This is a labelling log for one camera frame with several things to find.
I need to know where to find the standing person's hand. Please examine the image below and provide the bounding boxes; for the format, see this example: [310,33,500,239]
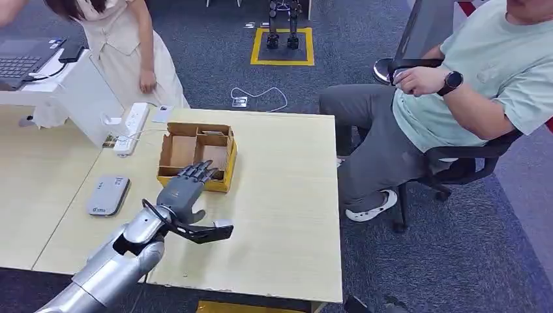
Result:
[139,68,158,95]

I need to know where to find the seated person's left hand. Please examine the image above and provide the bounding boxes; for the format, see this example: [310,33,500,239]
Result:
[394,65,450,98]

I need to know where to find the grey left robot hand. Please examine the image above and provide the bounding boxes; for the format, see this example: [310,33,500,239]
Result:
[156,160,220,226]

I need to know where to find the wooden compartment box yellow base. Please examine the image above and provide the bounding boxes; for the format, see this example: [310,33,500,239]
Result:
[157,122,239,194]

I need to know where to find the black wristwatch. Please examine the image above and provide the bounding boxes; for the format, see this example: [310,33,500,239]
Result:
[436,70,464,97]

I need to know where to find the small white card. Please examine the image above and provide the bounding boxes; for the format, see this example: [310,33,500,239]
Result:
[152,104,173,124]

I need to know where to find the standing person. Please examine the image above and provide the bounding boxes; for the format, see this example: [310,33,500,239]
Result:
[0,0,191,130]

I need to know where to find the white power strip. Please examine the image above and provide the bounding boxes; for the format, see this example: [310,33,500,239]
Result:
[112,102,151,157]

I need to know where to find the grey partition panel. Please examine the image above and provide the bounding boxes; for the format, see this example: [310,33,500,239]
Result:
[394,0,460,61]

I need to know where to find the seated person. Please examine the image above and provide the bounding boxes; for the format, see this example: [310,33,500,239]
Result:
[318,0,553,223]

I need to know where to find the grey flat card reader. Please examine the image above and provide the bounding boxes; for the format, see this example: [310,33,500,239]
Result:
[87,175,131,217]

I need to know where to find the black flat device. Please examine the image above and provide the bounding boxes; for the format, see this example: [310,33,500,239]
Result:
[58,42,85,64]

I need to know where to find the black office chair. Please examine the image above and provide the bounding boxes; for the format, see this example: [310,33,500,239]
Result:
[373,57,524,234]

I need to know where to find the yellow floor tape strip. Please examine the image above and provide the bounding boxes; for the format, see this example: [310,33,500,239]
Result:
[196,301,305,313]

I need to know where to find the dark grey laptop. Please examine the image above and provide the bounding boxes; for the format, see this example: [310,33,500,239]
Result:
[0,38,67,91]

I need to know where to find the white shoe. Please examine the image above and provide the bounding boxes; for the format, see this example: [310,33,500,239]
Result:
[345,189,398,223]

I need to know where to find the black robot legs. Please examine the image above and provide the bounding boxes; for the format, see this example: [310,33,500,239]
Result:
[265,0,302,50]

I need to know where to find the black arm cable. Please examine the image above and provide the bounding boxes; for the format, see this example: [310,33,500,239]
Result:
[141,198,175,226]

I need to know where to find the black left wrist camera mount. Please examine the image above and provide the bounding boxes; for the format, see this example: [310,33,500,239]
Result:
[164,211,235,245]

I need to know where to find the thin white charging cable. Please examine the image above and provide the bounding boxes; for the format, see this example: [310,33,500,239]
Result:
[117,128,170,143]

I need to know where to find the black laptop cable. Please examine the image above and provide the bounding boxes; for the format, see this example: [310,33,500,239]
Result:
[22,62,68,83]

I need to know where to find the white floor cable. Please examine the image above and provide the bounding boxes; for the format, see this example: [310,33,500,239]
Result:
[230,86,289,113]

